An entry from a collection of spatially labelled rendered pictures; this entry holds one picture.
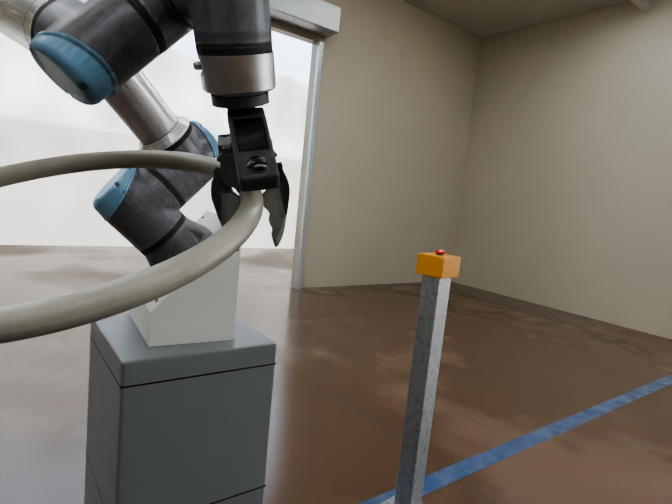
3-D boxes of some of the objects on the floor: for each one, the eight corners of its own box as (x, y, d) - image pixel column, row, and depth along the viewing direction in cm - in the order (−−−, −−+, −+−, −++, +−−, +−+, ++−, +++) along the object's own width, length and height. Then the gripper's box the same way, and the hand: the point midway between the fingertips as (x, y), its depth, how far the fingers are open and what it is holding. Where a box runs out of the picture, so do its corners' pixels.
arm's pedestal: (60, 573, 147) (68, 311, 136) (212, 519, 177) (228, 301, 166) (87, 725, 107) (101, 373, 97) (277, 623, 137) (303, 346, 127)
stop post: (440, 518, 190) (476, 257, 177) (410, 539, 177) (447, 258, 163) (402, 492, 205) (433, 249, 192) (371, 510, 191) (402, 249, 178)
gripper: (282, 84, 63) (292, 226, 73) (192, 88, 61) (214, 234, 71) (291, 94, 56) (300, 250, 66) (188, 100, 54) (214, 260, 64)
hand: (256, 242), depth 66 cm, fingers closed on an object, 5 cm apart
